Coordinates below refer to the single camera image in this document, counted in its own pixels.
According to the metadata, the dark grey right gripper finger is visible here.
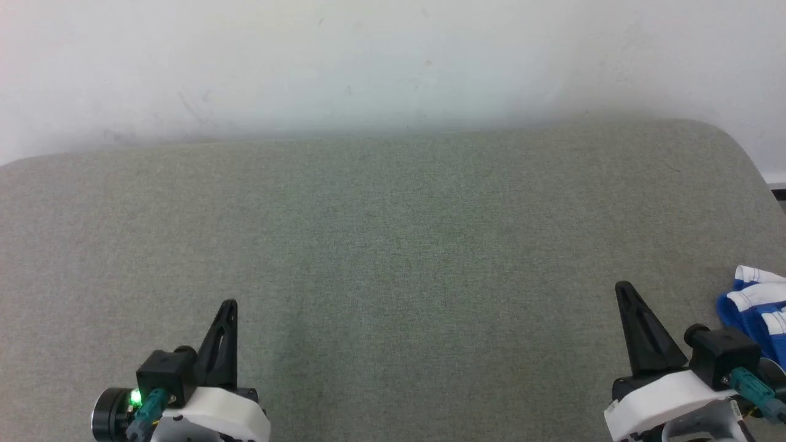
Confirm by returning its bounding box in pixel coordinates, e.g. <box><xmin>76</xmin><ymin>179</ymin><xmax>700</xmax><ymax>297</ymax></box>
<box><xmin>615</xmin><ymin>281</ymin><xmax>689</xmax><ymax>377</ymax></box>

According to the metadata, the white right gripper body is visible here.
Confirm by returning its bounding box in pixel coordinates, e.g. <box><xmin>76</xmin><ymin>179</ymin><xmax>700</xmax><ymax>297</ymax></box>
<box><xmin>604</xmin><ymin>368</ymin><xmax>735</xmax><ymax>442</ymax></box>

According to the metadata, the teal-plug camera cable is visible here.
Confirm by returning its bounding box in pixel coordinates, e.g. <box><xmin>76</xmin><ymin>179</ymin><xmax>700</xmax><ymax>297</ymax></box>
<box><xmin>125</xmin><ymin>388</ymin><xmax>170</xmax><ymax>442</ymax></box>
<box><xmin>729</xmin><ymin>366</ymin><xmax>786</xmax><ymax>425</ymax></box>

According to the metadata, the teal-plug right camera cable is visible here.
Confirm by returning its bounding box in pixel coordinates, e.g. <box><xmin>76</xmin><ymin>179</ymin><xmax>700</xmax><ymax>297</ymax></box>
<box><xmin>729</xmin><ymin>366</ymin><xmax>786</xmax><ymax>425</ymax></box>

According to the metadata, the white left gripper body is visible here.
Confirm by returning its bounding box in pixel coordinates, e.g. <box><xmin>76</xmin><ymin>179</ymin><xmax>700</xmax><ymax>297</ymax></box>
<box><xmin>150</xmin><ymin>386</ymin><xmax>271</xmax><ymax>442</ymax></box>

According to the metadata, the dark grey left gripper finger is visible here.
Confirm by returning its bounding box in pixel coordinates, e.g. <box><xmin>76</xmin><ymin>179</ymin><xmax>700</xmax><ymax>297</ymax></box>
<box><xmin>195</xmin><ymin>300</ymin><xmax>239</xmax><ymax>389</ymax></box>

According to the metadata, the teal-plug left camera cable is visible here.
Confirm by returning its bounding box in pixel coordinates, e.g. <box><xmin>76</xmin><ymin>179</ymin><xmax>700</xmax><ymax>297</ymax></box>
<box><xmin>125</xmin><ymin>388</ymin><xmax>170</xmax><ymax>442</ymax></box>

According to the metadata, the blue garment with white bands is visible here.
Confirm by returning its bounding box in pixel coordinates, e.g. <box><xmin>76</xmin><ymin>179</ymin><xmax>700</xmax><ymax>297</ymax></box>
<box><xmin>715</xmin><ymin>265</ymin><xmax>786</xmax><ymax>373</ymax></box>

